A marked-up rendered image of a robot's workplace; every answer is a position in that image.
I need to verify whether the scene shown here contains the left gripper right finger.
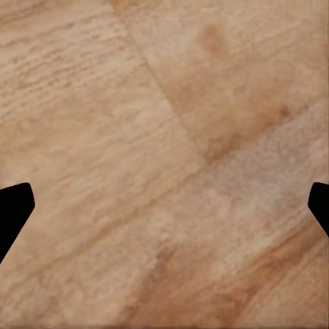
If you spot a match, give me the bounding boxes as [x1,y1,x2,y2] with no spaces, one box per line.
[308,182,329,236]

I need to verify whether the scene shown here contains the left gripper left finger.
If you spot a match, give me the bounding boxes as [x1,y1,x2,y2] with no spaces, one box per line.
[0,182,35,264]

